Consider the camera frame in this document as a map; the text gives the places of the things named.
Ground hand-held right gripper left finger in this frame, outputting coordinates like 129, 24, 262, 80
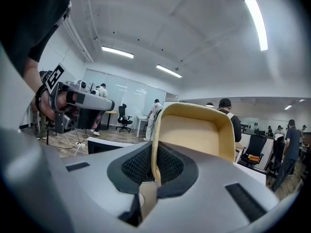
0, 130, 157, 233

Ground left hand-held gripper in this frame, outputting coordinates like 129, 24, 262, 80
45, 63, 115, 134

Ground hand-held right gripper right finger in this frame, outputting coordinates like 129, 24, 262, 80
143, 141, 298, 233

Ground beige plastic container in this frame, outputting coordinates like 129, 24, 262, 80
151, 102, 237, 186

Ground person's left forearm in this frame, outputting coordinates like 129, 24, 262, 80
23, 56, 48, 114

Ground person's left hand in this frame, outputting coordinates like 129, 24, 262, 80
40, 91, 78, 121

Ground wooden desk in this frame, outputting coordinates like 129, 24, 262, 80
104, 110, 118, 131

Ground black office chair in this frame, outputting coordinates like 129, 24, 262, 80
116, 103, 134, 133
239, 134, 266, 171

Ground white desk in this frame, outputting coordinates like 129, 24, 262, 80
136, 114, 150, 138

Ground black wristband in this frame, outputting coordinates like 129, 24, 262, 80
35, 84, 49, 114

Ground person's camouflage trousers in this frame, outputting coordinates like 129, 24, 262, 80
30, 105, 49, 140

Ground person's black shirt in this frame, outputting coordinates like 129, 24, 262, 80
0, 0, 75, 79

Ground white floor cable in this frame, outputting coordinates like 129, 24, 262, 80
69, 141, 86, 156

